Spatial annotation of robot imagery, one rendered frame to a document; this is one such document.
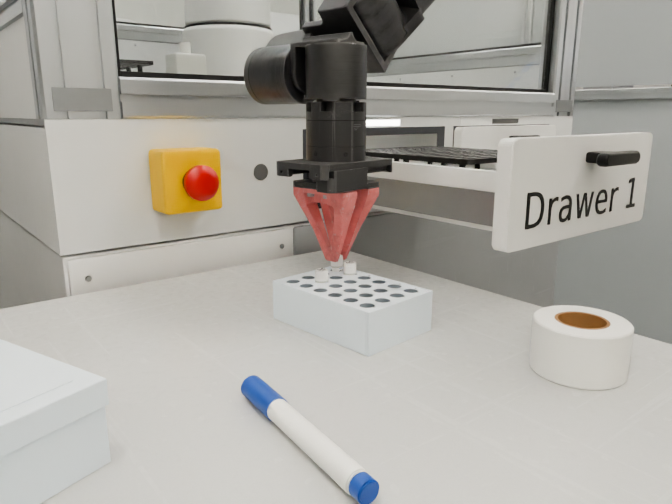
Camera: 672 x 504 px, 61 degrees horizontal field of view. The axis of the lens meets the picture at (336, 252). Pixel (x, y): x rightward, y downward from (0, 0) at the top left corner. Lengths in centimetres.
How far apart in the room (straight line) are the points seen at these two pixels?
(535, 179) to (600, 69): 192
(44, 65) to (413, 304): 44
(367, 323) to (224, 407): 13
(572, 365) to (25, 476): 34
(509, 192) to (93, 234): 45
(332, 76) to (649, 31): 199
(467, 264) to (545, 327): 66
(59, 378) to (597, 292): 235
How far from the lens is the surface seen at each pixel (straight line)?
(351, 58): 53
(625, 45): 247
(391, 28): 58
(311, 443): 33
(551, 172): 62
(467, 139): 102
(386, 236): 93
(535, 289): 131
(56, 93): 67
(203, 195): 65
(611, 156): 64
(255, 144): 76
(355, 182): 53
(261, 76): 58
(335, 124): 52
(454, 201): 63
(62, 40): 68
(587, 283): 257
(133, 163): 70
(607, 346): 44
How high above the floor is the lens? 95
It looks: 14 degrees down
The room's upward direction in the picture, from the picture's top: straight up
